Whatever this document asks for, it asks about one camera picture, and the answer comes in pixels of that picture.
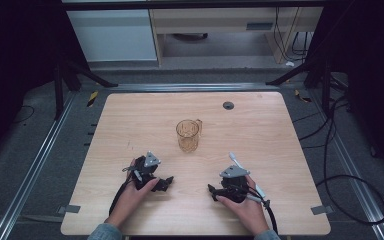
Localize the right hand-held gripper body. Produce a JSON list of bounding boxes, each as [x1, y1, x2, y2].
[[218, 165, 251, 204]]

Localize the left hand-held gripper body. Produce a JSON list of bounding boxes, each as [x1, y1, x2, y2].
[[122, 151, 163, 191]]

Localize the white toothbrush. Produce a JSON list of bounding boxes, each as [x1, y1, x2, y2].
[[228, 151, 267, 199]]

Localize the amber transparent cup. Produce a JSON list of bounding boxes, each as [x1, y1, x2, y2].
[[175, 118, 204, 154]]

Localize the person's right hand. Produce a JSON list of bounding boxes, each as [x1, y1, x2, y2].
[[216, 174, 271, 237]]

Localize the person's left hand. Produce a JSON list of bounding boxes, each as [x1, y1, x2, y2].
[[104, 178, 161, 229]]

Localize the yellow black tape strip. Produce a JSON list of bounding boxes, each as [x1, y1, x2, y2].
[[294, 88, 313, 104], [86, 90, 100, 108]]

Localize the black metal stand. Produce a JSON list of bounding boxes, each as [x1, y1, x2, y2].
[[265, 49, 335, 117], [50, 49, 120, 121]]

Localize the white cabinet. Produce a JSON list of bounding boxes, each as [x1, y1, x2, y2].
[[65, 8, 158, 63]]

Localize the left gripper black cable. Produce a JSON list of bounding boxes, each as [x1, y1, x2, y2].
[[108, 179, 132, 217]]

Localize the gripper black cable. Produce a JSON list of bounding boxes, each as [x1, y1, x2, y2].
[[245, 193, 279, 235], [108, 179, 132, 217]]

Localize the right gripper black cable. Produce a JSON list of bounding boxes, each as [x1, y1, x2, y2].
[[245, 193, 279, 235]]

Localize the grey table corner bracket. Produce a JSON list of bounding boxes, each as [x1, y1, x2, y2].
[[57, 204, 82, 215], [310, 204, 335, 216]]

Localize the aluminium cross rail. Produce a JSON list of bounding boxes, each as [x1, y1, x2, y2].
[[107, 82, 282, 93]]

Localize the aluminium floor rail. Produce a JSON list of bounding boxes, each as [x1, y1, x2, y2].
[[0, 91, 78, 240], [307, 89, 384, 240]]

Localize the thin black floor cable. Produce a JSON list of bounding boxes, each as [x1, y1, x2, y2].
[[12, 104, 36, 125]]

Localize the long looped black floor cable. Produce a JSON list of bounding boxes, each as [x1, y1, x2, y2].
[[315, 94, 384, 225]]

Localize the black hanging desk cables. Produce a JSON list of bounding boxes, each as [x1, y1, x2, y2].
[[272, 6, 312, 63]]

